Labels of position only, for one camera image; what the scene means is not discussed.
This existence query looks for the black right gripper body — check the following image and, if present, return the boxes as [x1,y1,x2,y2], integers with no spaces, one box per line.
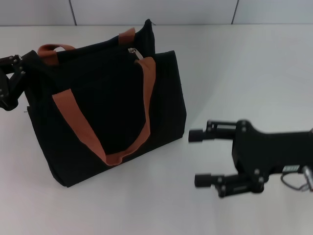
[231,119,313,177]

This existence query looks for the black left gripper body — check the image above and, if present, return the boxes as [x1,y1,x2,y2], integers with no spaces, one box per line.
[0,67,12,95]

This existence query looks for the black bag with brown straps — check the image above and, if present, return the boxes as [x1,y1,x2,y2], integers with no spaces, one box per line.
[24,19,188,188]

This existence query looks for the silver zipper pull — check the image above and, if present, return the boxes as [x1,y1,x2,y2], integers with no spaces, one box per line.
[128,47,145,61]

